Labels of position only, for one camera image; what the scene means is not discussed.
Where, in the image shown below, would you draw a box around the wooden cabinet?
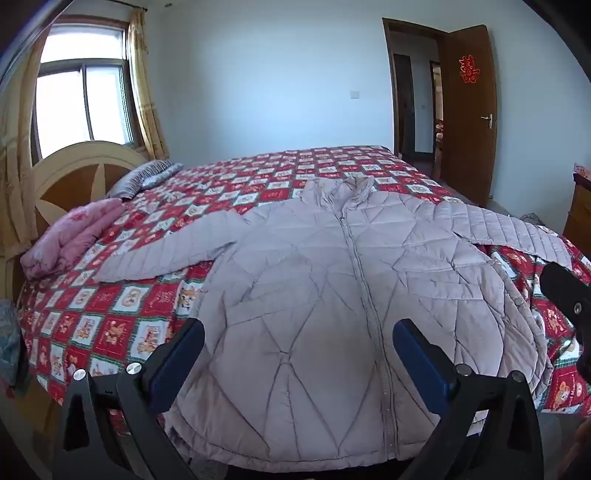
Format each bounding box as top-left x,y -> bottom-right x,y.
562,161 -> 591,245

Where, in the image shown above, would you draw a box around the red paper door decoration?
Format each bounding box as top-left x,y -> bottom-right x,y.
458,55 -> 481,86

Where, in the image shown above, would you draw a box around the narrow yellow patterned curtain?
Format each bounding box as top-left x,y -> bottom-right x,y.
127,7 -> 171,161

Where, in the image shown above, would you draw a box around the brown door frame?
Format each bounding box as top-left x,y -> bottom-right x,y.
382,17 -> 451,178

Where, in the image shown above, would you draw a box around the window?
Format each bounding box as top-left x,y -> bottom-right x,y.
30,21 -> 139,164

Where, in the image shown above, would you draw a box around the red printed bear blanket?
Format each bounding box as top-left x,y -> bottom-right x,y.
16,145 -> 591,416

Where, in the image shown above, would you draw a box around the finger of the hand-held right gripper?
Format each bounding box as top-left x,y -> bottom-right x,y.
539,262 -> 591,384

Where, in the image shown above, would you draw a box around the cream and wood headboard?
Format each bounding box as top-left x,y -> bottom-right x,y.
0,141 -> 148,305

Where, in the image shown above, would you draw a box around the grey cloth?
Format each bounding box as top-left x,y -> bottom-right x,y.
519,212 -> 561,236

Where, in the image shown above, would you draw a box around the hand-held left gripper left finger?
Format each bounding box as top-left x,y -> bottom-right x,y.
52,318 -> 206,480

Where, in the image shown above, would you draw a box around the brown wooden door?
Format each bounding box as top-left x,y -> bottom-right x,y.
436,23 -> 498,208

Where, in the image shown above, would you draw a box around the pink folded quilt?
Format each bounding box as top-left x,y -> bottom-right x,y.
19,198 -> 127,280

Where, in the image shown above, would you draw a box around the blue cloth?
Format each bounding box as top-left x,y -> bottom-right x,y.
0,299 -> 28,393

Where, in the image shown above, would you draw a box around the dark curtain rod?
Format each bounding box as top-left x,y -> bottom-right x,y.
99,0 -> 149,12

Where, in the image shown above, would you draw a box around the pale pink quilted jacket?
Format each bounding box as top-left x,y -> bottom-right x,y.
92,174 -> 573,467

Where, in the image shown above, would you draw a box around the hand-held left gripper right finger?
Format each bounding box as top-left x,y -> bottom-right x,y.
392,318 -> 546,480

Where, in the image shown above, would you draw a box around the zebra striped pillow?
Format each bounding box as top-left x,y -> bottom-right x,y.
107,159 -> 185,200

